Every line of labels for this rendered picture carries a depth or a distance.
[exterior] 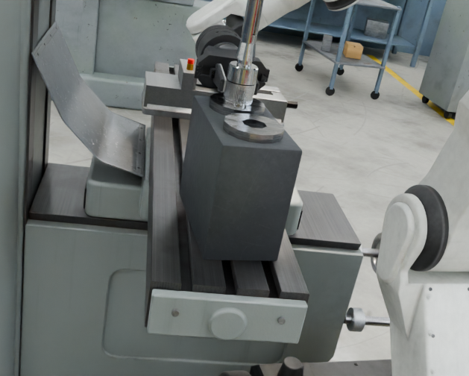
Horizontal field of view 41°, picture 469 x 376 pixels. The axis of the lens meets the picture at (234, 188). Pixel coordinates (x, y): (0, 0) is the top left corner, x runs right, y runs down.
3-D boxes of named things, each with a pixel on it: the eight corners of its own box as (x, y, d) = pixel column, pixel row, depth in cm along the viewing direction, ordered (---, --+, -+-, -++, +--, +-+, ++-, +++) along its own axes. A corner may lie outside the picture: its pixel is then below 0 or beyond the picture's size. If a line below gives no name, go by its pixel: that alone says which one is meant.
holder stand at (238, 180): (242, 196, 115) (262, 92, 107) (278, 262, 96) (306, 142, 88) (178, 193, 112) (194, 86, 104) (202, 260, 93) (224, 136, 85)
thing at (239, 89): (257, 106, 100) (262, 75, 97) (232, 107, 97) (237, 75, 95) (241, 96, 103) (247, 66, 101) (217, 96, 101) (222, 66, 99)
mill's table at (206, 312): (223, 93, 202) (227, 69, 199) (303, 347, 91) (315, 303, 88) (151, 83, 198) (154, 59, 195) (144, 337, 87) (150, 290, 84)
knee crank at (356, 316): (416, 326, 167) (423, 308, 164) (425, 341, 161) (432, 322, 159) (338, 321, 163) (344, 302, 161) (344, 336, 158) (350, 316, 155)
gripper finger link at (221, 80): (224, 95, 100) (217, 81, 105) (227, 76, 98) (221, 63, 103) (213, 94, 99) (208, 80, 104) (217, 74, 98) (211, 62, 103)
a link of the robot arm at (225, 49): (200, 42, 101) (191, 22, 111) (191, 98, 105) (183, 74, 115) (274, 52, 104) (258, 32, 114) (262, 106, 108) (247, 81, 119)
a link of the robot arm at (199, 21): (182, 19, 122) (241, -19, 120) (205, 57, 126) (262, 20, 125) (186, 27, 116) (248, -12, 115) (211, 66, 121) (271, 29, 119)
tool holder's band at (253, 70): (262, 75, 97) (264, 69, 97) (237, 75, 95) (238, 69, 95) (247, 66, 101) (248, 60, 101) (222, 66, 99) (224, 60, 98)
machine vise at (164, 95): (272, 110, 167) (280, 70, 163) (284, 130, 154) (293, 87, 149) (141, 95, 160) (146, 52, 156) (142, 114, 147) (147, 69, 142)
